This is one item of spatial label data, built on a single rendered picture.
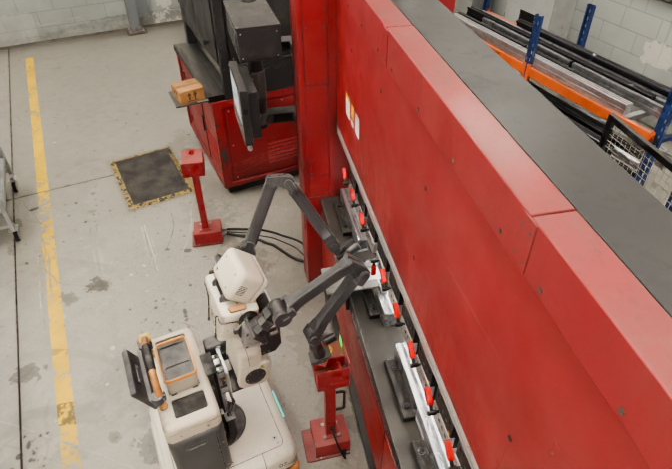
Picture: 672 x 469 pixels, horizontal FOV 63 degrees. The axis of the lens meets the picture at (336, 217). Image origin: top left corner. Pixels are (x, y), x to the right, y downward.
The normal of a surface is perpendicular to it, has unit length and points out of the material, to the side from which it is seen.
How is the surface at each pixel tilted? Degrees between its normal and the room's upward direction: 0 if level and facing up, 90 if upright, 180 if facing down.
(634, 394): 90
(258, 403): 0
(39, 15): 90
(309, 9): 90
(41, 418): 0
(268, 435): 0
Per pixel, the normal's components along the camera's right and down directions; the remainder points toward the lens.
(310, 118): 0.20, 0.61
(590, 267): 0.00, -0.78
